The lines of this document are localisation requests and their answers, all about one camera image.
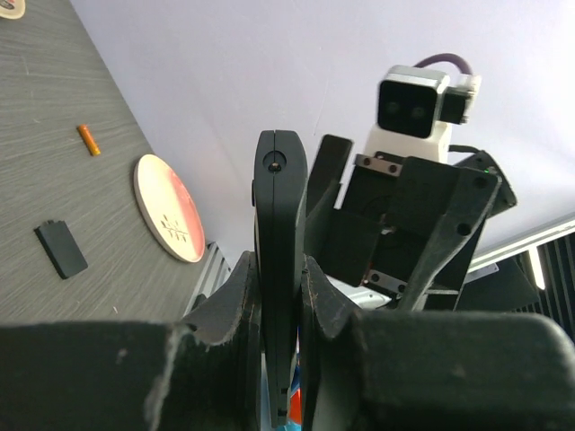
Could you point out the pink white plate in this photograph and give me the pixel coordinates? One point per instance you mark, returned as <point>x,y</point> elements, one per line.
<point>168,209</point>

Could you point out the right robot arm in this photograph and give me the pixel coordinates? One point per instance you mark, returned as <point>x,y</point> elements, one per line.
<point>505,290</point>

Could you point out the orange battery right side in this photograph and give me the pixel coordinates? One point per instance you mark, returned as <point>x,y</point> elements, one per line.
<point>88,140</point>

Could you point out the black remote control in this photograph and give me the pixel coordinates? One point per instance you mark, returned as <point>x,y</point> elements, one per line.
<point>279,198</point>

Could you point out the cream floral plate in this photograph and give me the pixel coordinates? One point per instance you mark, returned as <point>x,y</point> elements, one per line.
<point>12,9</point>

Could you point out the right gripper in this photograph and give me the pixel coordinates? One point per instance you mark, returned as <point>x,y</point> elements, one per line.
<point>412,220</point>

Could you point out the red battery cluster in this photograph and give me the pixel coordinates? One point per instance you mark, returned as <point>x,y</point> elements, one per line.
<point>294,421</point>

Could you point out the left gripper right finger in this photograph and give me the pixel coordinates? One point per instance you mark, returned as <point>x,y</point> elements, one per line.
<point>392,370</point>

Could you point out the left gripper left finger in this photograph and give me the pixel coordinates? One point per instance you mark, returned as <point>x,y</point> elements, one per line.
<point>200,373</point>

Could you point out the black battery cover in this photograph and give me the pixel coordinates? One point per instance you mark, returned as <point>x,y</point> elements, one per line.
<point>61,248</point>

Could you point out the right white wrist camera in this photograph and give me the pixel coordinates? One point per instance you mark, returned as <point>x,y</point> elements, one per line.
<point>417,109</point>

